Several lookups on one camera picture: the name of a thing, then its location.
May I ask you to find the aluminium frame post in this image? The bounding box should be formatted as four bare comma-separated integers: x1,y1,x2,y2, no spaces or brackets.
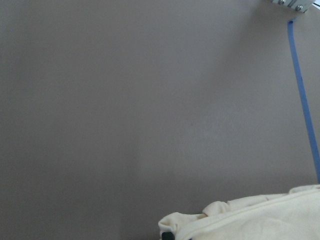
263,0,320,14

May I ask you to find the beige long sleeve printed shirt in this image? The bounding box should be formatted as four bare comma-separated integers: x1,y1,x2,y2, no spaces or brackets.
158,184,320,240

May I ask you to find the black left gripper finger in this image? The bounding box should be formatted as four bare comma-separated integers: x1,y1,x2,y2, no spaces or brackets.
161,231,174,240

